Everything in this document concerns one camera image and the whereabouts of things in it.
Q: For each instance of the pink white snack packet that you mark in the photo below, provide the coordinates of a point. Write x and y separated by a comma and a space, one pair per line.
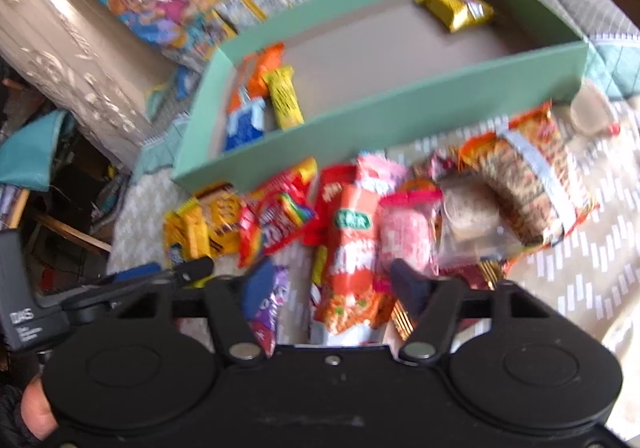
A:
380, 171

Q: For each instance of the orange green-label snack packet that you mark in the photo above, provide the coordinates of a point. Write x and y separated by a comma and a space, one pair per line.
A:
352, 258

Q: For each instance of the red white-print snack packet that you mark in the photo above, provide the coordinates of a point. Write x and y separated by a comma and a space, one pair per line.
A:
331, 177

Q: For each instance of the blue white snack packet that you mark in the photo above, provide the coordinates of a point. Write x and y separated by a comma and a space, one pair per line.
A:
245, 125

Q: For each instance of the red rainbow candy packet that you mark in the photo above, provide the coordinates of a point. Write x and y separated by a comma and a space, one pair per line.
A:
280, 225

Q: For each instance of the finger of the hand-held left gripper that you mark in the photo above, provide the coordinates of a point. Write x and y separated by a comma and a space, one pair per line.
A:
137, 272

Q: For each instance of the wooden stick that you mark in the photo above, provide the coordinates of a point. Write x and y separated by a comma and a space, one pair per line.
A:
75, 234

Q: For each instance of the large orange noodle packet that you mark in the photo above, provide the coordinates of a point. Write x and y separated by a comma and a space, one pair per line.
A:
530, 177

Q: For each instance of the yellow snack bar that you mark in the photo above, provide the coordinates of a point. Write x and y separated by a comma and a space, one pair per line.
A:
285, 100

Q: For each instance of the purple snack packet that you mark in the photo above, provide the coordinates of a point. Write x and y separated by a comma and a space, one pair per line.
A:
281, 288

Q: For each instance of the gold foil snack packet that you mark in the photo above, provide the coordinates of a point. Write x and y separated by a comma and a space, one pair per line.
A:
455, 7

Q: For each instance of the gold striped snack packet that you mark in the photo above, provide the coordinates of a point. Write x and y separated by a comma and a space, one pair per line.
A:
403, 323

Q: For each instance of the small red snack packet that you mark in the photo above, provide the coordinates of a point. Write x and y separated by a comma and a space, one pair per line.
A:
442, 163

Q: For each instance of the yellow brown-print snack packet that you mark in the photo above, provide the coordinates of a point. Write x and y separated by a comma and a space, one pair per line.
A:
223, 223

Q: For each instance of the beige patterned curtain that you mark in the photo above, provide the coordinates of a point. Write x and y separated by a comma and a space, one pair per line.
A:
75, 57

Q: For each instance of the clear plastic jelly cup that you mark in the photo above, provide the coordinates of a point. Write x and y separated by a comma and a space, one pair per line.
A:
592, 110

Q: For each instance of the person's left hand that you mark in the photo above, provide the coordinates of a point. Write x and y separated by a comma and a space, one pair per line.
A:
37, 408

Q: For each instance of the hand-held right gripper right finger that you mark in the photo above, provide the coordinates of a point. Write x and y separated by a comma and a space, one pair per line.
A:
407, 284

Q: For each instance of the teal cloth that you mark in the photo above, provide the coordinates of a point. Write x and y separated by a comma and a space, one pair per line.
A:
30, 152

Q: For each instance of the plain yellow snack packet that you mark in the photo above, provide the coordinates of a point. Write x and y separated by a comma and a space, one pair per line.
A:
187, 233

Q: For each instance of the green cardboard box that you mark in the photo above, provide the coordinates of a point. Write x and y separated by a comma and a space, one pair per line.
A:
400, 122

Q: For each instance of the blue flat packet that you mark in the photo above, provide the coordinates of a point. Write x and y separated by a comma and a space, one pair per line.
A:
187, 83

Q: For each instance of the red yellow snack packet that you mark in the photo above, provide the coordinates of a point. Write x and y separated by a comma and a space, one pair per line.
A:
296, 175

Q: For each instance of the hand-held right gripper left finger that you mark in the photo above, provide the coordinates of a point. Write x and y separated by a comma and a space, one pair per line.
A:
259, 285

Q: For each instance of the pink cake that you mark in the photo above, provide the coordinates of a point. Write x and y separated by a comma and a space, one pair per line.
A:
406, 233

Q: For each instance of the clear brown cake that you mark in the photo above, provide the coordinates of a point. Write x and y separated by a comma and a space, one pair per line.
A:
470, 218

